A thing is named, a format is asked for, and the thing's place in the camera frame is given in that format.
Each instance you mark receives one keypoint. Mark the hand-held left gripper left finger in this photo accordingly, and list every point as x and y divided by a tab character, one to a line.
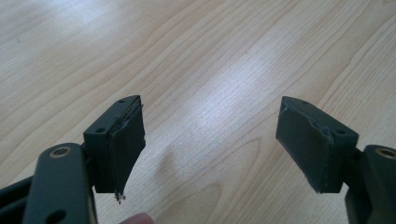
121	155

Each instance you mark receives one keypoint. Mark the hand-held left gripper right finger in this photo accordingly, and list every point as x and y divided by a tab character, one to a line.
308	149

